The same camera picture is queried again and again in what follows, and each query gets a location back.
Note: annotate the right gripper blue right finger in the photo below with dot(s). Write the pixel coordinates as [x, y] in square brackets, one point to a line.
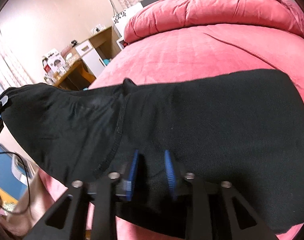
[176, 182]

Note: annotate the white cabinet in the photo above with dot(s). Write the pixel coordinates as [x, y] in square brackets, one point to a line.
[90, 57]

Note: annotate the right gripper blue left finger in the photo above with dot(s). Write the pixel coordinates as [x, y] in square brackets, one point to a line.
[125, 187]

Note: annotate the pink folded duvet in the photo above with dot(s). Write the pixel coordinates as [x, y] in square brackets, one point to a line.
[166, 15]

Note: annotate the pink bed cover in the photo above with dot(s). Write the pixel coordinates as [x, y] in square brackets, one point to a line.
[192, 60]

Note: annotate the black pants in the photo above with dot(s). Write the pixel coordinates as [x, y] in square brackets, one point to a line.
[73, 135]

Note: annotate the wooden desk shelf unit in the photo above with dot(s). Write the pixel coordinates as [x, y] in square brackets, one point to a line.
[66, 69]

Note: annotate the patterned curtain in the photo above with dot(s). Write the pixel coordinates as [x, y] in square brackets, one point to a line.
[12, 73]

